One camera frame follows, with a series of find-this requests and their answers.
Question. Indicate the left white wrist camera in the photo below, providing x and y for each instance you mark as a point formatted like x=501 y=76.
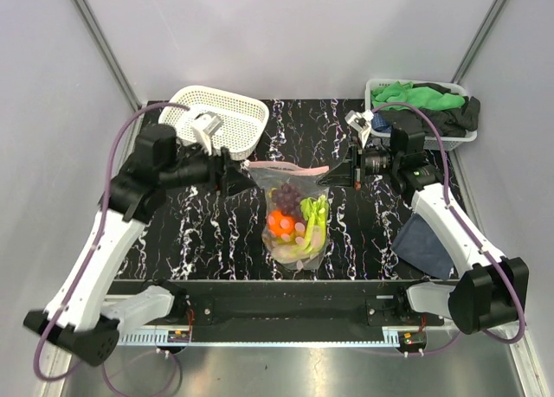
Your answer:
x=204 y=126

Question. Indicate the fake purple grapes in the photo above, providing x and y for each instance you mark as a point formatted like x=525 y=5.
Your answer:
x=289 y=200

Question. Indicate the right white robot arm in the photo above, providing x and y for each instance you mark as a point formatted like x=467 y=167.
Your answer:
x=491 y=289

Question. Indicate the fake orange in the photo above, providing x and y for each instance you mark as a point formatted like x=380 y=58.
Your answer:
x=279 y=224

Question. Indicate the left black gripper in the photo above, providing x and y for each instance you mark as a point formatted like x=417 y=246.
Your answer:
x=223 y=169

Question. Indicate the black cloth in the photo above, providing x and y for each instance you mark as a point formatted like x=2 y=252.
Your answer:
x=456 y=123

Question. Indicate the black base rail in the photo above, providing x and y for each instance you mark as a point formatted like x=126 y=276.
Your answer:
x=289 y=312

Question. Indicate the blue checkered cloth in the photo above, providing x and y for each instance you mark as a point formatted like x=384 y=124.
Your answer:
x=379 y=124

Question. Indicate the dark blue cloth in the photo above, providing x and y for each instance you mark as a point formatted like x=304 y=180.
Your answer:
x=418 y=245

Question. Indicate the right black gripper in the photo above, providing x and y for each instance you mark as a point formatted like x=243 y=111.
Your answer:
x=340 y=176

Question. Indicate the fake yellow banana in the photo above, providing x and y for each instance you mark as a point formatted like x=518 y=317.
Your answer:
x=274 y=195

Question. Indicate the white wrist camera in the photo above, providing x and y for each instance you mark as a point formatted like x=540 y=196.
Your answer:
x=361 y=122
x=204 y=126

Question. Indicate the white basket with cloths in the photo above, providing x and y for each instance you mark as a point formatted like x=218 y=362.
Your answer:
x=396 y=111

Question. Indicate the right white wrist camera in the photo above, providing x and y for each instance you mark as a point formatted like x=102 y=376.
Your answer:
x=361 y=122

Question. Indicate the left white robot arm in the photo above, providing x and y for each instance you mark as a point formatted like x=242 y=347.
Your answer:
x=76 y=319

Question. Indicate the clear zip top bag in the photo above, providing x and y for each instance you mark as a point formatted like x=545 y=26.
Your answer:
x=295 y=232

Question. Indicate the white empty plastic basket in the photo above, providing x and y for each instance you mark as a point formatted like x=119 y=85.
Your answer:
x=243 y=119

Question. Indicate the green cloth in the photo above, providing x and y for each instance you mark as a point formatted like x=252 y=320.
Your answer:
x=430 y=96

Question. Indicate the fake green celery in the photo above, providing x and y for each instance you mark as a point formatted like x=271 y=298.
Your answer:
x=315 y=211

